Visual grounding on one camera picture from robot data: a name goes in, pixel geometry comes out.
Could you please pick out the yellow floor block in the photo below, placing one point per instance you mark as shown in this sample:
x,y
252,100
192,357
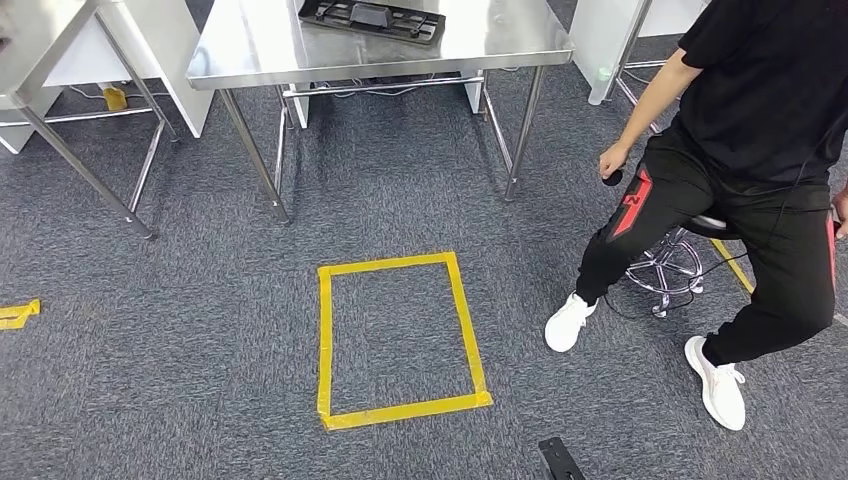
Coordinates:
x,y
115,99

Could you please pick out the chrome stool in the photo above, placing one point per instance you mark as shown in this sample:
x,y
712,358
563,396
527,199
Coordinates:
x,y
662,268

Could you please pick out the white partition board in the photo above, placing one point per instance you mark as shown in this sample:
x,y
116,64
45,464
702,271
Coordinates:
x,y
586,40
185,79

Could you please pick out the yellow floor tape line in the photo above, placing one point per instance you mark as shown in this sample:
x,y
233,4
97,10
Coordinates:
x,y
732,265

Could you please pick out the person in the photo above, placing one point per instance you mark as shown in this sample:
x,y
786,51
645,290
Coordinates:
x,y
748,99

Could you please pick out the stainless steel table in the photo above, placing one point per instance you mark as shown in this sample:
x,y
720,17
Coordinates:
x,y
629,40
40,40

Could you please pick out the black plastic panel part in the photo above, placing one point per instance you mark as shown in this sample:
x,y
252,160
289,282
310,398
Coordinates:
x,y
371,20

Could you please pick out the green tape roll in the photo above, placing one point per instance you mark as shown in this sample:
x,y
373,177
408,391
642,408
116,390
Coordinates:
x,y
603,73

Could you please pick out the short yellow tape piece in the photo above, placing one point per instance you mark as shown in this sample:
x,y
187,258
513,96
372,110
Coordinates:
x,y
20,312

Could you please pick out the stainless steel workbench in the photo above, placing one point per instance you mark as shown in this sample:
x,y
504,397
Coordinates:
x,y
252,40

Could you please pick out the white desk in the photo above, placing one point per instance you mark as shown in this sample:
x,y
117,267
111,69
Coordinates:
x,y
301,106

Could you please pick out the yellow floor tape square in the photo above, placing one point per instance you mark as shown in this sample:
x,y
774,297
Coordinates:
x,y
324,344

